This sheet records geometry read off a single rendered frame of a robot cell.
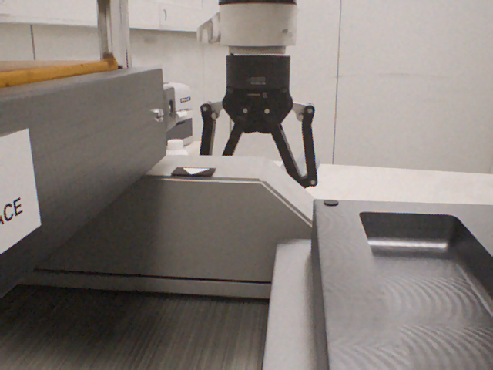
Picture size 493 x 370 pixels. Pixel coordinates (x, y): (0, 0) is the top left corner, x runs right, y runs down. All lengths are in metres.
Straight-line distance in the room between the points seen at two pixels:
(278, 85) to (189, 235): 0.31
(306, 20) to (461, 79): 0.85
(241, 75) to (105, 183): 0.38
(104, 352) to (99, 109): 0.12
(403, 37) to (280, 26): 2.11
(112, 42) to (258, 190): 0.10
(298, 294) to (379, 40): 2.45
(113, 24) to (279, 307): 0.16
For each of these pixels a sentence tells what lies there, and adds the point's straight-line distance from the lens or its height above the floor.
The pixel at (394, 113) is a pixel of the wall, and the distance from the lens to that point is 2.64.
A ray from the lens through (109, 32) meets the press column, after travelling 0.25.
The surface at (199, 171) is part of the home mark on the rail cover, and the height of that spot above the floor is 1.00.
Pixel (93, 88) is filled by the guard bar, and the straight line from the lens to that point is 0.16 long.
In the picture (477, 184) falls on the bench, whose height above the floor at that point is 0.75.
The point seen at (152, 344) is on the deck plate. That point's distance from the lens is 0.24.
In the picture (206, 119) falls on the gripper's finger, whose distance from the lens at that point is 0.57.
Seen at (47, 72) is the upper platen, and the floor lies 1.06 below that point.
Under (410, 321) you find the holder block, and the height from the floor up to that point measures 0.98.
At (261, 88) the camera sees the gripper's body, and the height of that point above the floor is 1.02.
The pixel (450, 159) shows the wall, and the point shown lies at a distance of 2.72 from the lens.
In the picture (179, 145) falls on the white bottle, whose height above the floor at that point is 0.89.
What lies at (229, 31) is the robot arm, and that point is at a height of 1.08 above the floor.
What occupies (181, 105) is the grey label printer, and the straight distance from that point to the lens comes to 1.25.
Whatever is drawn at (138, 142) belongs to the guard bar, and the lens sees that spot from 0.20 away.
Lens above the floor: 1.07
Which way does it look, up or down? 17 degrees down
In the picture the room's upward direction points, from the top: straight up
